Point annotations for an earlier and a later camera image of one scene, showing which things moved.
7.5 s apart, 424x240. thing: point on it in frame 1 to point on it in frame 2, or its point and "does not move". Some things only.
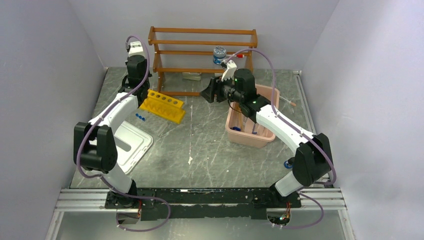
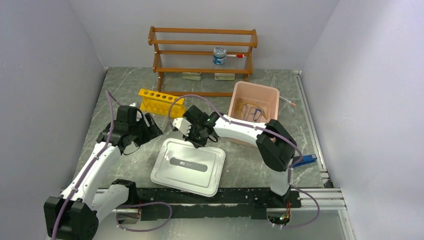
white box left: x=194 y=76 does not move
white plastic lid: x=132 y=144 to x=182 y=166
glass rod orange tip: x=287 y=101 does not move
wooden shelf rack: x=199 y=51 does not move
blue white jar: x=219 y=54 does not move
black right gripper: x=217 y=84 to x=201 y=143
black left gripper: x=146 y=62 to x=150 y=132
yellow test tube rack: x=163 y=106 does not move
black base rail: x=202 y=203 does not move
